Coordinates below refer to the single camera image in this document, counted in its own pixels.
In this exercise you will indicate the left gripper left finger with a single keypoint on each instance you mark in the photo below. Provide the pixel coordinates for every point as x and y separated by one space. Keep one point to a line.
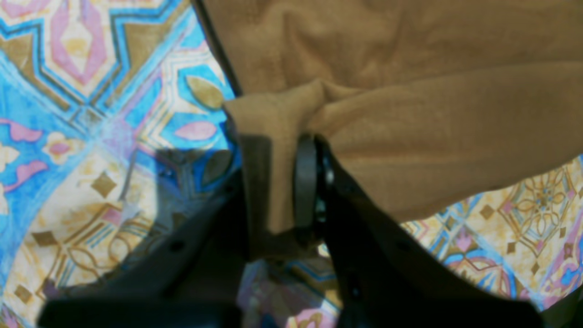
191 280

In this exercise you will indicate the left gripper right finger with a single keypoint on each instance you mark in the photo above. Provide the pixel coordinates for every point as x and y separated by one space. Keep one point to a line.
385 278

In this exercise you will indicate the brown t-shirt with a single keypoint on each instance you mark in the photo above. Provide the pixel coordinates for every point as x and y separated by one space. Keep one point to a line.
423 102

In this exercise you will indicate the patterned tablecloth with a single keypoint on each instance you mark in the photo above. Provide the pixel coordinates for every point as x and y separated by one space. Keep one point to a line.
110 136

